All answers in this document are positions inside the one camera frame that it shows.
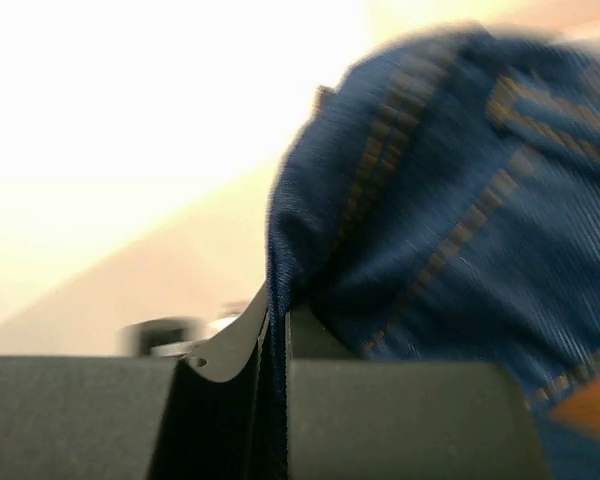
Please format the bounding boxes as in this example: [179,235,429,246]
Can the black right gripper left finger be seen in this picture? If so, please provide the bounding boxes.
[0,290,267,479]

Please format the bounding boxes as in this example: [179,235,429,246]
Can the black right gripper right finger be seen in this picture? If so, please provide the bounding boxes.
[286,306,550,480]

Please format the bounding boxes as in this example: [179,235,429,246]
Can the dark blue denim trousers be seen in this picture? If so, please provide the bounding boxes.
[265,28,600,479]

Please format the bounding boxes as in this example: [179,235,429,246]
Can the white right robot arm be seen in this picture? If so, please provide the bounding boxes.
[0,292,550,479]

